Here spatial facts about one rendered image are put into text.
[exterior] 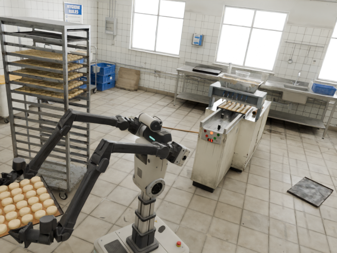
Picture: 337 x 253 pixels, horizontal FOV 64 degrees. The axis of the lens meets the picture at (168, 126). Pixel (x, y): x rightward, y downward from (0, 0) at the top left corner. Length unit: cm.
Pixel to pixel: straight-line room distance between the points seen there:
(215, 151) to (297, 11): 425
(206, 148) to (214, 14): 417
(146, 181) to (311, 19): 556
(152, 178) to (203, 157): 155
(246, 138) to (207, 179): 83
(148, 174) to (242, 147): 226
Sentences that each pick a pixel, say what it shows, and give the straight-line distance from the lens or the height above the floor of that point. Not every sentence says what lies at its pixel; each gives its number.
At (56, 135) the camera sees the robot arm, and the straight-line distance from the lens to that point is 181.
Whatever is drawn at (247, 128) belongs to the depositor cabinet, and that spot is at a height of 72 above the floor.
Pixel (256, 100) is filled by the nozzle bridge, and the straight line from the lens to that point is 377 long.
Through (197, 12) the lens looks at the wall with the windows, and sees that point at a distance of 693.
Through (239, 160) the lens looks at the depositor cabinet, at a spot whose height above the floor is 22.
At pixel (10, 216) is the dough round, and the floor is 102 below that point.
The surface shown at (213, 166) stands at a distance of 335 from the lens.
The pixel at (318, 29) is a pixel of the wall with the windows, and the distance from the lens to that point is 677.
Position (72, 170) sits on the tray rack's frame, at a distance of 349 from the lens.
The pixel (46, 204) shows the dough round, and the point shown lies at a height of 103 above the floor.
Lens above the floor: 201
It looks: 22 degrees down
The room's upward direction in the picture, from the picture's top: 7 degrees clockwise
